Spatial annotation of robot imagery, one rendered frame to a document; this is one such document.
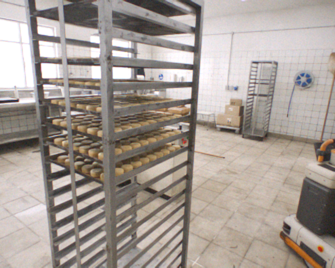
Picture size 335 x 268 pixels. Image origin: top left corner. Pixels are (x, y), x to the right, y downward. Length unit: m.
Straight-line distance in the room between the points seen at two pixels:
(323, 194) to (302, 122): 4.40
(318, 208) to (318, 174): 0.26
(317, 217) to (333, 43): 4.71
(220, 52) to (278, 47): 1.46
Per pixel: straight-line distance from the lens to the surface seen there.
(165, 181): 2.78
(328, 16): 6.48
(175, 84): 1.16
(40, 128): 1.21
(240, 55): 6.73
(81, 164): 1.11
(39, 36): 1.20
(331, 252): 2.21
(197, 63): 1.29
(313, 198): 2.21
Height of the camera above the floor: 1.46
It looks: 14 degrees down
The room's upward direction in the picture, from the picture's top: 2 degrees clockwise
